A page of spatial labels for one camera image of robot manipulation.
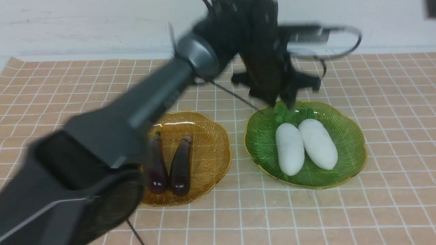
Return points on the amber glass plate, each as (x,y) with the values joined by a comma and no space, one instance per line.
(210,155)

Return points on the dark purple eggplant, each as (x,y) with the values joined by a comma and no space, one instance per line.
(157,177)

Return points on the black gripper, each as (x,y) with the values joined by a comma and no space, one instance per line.
(270,73)

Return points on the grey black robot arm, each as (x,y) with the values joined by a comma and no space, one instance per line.
(83,180)

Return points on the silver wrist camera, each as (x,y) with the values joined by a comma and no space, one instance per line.
(306,33)

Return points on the green glass plate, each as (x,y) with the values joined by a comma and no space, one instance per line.
(260,144)

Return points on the white radish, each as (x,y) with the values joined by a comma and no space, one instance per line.
(291,153)
(317,142)

